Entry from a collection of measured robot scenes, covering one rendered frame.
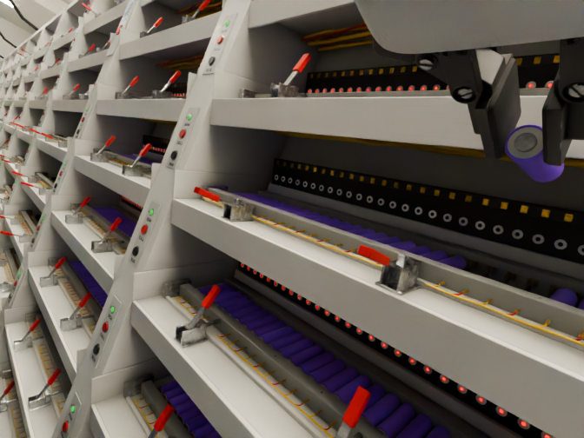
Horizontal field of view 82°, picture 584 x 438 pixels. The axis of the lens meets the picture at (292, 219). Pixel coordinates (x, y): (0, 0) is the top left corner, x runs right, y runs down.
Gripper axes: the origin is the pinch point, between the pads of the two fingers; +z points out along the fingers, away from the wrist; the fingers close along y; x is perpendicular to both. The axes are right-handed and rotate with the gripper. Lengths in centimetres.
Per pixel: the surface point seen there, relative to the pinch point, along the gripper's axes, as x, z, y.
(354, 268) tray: 6.8, 16.7, 14.6
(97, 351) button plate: 38, 21, 56
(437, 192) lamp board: -9.0, 26.7, 14.4
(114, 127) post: -7, 19, 122
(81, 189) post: 16, 22, 122
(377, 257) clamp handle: 6.6, 9.6, 8.8
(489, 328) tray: 7.3, 16.1, 1.1
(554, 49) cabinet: -32.7, 25.7, 7.9
